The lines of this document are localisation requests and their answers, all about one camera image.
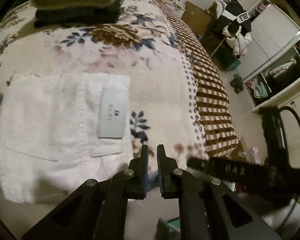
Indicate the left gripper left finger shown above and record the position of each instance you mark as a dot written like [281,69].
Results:
[96,210]

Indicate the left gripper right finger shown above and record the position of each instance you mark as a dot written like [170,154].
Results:
[208,209]

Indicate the white pants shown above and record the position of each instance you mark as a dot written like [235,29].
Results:
[58,131]

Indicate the small open cardboard box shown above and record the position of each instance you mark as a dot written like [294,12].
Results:
[241,152]

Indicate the teal basket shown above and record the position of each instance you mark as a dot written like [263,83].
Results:
[168,229]

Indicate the checkered brown bed sheet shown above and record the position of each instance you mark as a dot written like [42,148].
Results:
[208,99]

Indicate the dark slippers pair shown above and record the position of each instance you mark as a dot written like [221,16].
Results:
[237,84]

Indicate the white wardrobe shelf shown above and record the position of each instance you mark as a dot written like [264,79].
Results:
[270,69]

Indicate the floral bed blanket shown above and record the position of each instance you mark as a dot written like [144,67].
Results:
[145,44]

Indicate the chair with clothes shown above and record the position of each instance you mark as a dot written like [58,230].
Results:
[220,52]

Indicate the white puffer jacket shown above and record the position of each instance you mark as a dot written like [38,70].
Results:
[237,41]

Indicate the black white sweater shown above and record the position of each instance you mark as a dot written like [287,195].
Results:
[233,17]

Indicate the brown cardboard box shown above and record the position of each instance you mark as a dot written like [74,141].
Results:
[199,21]

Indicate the white bedside table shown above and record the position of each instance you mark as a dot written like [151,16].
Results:
[174,5]

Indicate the folded black garment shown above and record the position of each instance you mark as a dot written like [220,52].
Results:
[85,15]

